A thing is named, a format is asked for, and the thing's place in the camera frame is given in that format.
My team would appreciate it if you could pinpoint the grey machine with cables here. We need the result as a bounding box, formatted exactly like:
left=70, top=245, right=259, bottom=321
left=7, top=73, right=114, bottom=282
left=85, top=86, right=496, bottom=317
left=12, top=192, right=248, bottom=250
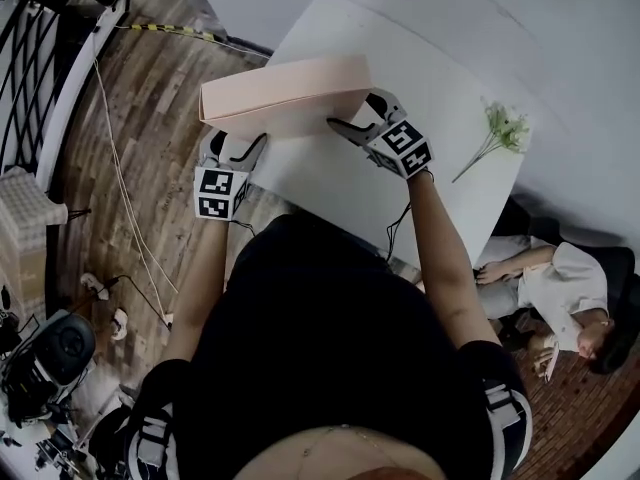
left=0, top=307, right=97, bottom=424

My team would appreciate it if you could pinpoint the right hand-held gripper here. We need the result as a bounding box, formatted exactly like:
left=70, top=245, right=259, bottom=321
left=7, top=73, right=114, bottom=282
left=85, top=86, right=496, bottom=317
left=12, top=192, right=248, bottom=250
left=327, top=87, right=434, bottom=180

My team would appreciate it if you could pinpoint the black railing with white frame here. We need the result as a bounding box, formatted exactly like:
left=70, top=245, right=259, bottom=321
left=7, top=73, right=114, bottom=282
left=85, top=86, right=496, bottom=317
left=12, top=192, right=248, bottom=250
left=0, top=0, right=132, bottom=179

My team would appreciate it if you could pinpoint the checkered cloth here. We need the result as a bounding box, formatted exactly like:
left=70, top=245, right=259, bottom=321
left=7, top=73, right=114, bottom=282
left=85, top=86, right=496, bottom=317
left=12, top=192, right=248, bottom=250
left=0, top=165, right=70, bottom=227

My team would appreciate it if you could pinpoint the yellow black striped tape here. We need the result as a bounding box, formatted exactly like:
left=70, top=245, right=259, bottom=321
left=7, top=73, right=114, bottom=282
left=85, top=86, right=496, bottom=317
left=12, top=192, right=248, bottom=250
left=114, top=21, right=274, bottom=62

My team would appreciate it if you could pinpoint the white power adapter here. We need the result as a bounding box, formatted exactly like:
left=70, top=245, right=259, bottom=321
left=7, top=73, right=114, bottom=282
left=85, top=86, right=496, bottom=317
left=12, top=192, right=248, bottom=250
left=79, top=271, right=109, bottom=300
left=109, top=307, right=130, bottom=341

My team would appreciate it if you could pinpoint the person's left forearm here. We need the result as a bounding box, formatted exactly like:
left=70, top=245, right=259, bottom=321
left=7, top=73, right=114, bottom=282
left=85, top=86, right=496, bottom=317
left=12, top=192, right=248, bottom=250
left=164, top=215, right=236, bottom=369

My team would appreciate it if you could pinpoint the pink box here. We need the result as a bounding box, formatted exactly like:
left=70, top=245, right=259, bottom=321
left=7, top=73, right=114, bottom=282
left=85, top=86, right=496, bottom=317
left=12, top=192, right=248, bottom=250
left=198, top=53, right=374, bottom=142

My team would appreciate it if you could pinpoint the white cable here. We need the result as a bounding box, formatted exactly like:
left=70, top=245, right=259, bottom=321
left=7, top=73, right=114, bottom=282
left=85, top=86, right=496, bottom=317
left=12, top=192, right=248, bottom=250
left=91, top=52, right=180, bottom=294

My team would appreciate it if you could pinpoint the person's torso in dark shirt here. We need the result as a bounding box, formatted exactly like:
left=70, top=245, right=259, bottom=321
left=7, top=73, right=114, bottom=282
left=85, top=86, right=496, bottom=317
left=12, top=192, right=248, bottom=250
left=122, top=212, right=534, bottom=480

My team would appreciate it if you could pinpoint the person's right forearm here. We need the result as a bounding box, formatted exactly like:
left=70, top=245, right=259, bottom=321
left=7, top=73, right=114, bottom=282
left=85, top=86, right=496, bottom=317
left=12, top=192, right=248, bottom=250
left=405, top=167, right=502, bottom=357

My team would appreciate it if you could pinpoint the green artificial plant sprig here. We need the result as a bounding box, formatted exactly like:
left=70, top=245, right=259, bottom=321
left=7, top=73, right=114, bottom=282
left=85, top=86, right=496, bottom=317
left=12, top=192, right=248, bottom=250
left=451, top=98, right=531, bottom=184

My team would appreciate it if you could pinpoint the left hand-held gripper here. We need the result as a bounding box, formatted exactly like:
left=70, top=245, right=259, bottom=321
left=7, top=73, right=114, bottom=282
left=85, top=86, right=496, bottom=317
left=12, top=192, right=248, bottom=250
left=193, top=127, right=269, bottom=223

